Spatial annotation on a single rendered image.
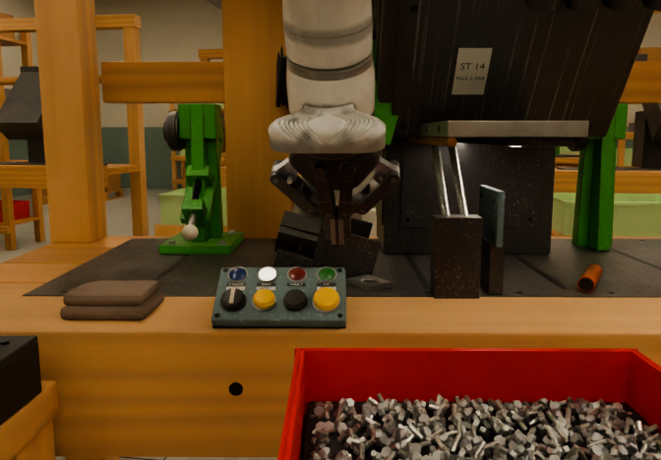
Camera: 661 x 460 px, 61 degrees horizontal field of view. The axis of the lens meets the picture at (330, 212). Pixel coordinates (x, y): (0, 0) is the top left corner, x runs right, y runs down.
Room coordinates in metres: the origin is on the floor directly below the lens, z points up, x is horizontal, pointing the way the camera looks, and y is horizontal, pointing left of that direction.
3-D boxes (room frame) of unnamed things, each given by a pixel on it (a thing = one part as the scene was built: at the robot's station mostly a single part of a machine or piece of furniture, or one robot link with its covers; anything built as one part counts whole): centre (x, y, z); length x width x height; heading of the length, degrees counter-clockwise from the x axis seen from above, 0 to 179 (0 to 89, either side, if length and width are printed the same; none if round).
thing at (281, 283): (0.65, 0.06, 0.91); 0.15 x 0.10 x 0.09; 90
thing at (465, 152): (1.08, -0.24, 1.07); 0.30 x 0.18 x 0.34; 90
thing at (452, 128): (0.84, -0.21, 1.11); 0.39 x 0.16 x 0.03; 0
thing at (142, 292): (0.67, 0.26, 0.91); 0.10 x 0.08 x 0.03; 87
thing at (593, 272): (0.79, -0.37, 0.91); 0.09 x 0.02 x 0.02; 148
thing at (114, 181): (9.44, 4.15, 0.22); 1.20 x 0.81 x 0.44; 174
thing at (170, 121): (1.07, 0.29, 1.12); 0.07 x 0.03 x 0.08; 0
